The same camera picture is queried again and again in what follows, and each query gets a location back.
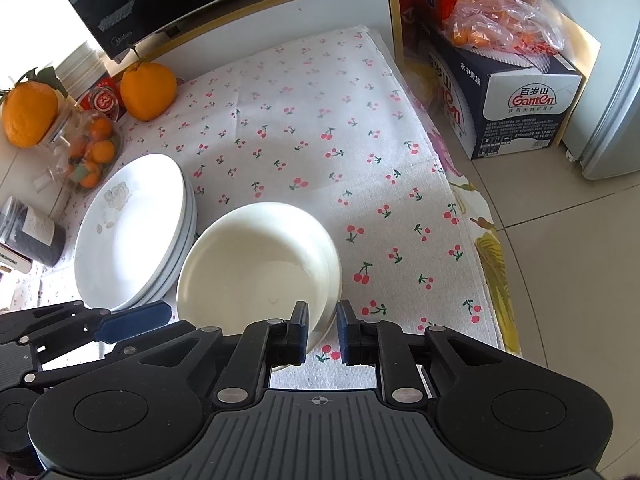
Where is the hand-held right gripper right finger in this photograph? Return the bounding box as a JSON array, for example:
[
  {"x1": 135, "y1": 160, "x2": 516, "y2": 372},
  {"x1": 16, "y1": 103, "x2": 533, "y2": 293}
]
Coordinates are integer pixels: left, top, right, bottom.
[{"x1": 336, "y1": 299, "x2": 531, "y2": 407}]

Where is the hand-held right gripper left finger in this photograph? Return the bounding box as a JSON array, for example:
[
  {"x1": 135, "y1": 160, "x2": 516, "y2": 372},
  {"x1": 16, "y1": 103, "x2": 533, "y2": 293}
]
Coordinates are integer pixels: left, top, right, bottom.
[{"x1": 112, "y1": 300, "x2": 310, "y2": 407}]

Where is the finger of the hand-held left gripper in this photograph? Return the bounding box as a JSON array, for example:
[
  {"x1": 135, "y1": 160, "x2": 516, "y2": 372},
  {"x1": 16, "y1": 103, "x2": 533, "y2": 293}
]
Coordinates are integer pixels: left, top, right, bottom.
[
  {"x1": 35, "y1": 342, "x2": 131, "y2": 386},
  {"x1": 30, "y1": 301, "x2": 174, "y2": 346}
]

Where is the blue patterned plate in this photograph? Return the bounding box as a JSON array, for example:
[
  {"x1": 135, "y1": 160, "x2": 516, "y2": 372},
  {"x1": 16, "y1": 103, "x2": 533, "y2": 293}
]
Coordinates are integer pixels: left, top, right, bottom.
[
  {"x1": 107, "y1": 175, "x2": 193, "y2": 312},
  {"x1": 120, "y1": 185, "x2": 199, "y2": 314}
]

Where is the small cream bowl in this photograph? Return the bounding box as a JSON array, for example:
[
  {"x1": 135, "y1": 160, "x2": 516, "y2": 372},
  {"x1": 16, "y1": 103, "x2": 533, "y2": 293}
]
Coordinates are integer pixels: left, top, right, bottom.
[{"x1": 176, "y1": 202, "x2": 333, "y2": 342}]

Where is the white floral plate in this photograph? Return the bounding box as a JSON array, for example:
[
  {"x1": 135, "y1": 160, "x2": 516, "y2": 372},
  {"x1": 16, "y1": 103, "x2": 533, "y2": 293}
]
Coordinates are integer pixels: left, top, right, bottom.
[{"x1": 74, "y1": 153, "x2": 187, "y2": 311}]

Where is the white remote control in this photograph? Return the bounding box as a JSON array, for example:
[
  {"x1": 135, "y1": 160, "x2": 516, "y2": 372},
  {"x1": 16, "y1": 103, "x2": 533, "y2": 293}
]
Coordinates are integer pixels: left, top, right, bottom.
[{"x1": 0, "y1": 242, "x2": 34, "y2": 274}]

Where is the dark labelled jar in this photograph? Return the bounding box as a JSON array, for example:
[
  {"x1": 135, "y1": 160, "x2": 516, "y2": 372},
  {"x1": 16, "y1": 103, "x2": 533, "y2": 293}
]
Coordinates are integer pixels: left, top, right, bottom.
[{"x1": 0, "y1": 196, "x2": 67, "y2": 267}]

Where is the small clear glass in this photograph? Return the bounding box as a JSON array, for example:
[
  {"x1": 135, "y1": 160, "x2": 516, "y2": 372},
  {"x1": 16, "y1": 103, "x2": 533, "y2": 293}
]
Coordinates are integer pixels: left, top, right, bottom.
[{"x1": 31, "y1": 160, "x2": 68, "y2": 196}]

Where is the pile of small mandarins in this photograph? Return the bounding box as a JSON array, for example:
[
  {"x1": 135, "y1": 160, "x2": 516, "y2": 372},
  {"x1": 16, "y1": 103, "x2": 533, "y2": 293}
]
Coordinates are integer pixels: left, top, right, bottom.
[{"x1": 67, "y1": 117, "x2": 117, "y2": 190}]

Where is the white appliance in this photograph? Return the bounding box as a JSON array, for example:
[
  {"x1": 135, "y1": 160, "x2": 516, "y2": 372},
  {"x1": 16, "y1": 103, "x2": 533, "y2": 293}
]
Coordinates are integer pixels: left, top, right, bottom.
[{"x1": 0, "y1": 140, "x2": 56, "y2": 206}]

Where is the clear glass jar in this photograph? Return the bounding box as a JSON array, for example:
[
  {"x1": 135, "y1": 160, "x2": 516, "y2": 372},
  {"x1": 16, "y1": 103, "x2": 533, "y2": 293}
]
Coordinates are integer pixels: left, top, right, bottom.
[{"x1": 37, "y1": 105, "x2": 125, "y2": 196}]

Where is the red printed paper cup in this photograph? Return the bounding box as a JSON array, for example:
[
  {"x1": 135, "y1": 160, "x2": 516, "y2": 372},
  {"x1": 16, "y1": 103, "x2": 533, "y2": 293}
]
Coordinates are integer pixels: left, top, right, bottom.
[{"x1": 67, "y1": 77, "x2": 125, "y2": 121}]

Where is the large orange with stem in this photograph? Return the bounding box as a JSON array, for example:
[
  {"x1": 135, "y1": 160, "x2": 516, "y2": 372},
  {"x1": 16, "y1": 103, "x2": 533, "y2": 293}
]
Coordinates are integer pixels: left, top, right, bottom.
[{"x1": 120, "y1": 57, "x2": 178, "y2": 122}]

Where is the large orange with leaves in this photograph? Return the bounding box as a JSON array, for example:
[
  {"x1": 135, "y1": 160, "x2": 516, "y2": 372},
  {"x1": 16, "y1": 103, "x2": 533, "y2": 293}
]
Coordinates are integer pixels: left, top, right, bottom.
[{"x1": 1, "y1": 66, "x2": 69, "y2": 149}]

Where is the blue and white carton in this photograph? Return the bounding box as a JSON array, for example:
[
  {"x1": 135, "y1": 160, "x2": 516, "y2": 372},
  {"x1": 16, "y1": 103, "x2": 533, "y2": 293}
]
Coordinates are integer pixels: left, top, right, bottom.
[{"x1": 417, "y1": 22, "x2": 585, "y2": 161}]

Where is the white wooden microwave stand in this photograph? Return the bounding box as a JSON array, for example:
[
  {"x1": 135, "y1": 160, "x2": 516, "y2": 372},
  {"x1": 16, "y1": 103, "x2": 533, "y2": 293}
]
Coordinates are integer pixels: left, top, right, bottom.
[{"x1": 132, "y1": 0, "x2": 406, "y2": 86}]

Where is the plastic bag of oranges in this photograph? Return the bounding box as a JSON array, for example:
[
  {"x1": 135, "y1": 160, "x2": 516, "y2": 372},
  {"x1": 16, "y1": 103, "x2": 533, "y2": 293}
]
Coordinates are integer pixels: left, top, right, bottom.
[{"x1": 440, "y1": 0, "x2": 566, "y2": 56}]

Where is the grey refrigerator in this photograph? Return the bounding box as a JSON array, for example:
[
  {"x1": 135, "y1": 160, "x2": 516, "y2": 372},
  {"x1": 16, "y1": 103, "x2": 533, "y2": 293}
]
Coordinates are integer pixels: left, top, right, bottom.
[{"x1": 520, "y1": 0, "x2": 640, "y2": 181}]

